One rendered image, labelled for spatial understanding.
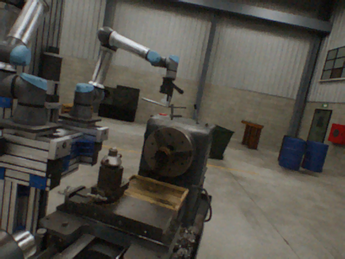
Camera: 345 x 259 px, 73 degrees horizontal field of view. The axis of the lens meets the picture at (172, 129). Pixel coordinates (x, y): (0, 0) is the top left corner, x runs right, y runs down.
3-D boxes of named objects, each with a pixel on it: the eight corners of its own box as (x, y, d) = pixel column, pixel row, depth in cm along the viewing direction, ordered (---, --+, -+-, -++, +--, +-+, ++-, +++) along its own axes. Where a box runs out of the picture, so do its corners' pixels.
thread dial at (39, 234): (39, 250, 84) (42, 225, 83) (47, 254, 83) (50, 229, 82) (30, 257, 81) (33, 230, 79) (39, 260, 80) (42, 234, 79)
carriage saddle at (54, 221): (84, 201, 109) (85, 189, 108) (179, 234, 98) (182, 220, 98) (30, 235, 80) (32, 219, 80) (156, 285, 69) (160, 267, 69)
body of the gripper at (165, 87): (162, 94, 171) (165, 77, 170) (173, 96, 169) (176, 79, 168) (158, 93, 164) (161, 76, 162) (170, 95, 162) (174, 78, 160)
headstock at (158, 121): (159, 153, 226) (167, 113, 221) (208, 166, 215) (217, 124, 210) (134, 168, 169) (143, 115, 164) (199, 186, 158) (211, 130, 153)
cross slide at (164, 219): (84, 191, 107) (85, 182, 106) (174, 220, 96) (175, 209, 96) (57, 206, 90) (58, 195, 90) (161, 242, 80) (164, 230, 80)
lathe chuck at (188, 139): (143, 164, 160) (156, 119, 155) (187, 180, 153) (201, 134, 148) (138, 167, 151) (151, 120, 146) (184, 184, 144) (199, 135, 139)
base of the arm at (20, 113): (2, 120, 110) (5, 99, 108) (26, 118, 124) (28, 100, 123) (32, 127, 108) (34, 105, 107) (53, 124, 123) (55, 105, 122)
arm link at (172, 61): (169, 55, 167) (180, 57, 166) (166, 71, 169) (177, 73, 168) (167, 53, 160) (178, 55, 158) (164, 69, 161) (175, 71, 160)
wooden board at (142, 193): (132, 179, 148) (133, 173, 147) (187, 195, 139) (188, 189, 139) (107, 197, 119) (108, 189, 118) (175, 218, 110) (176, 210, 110)
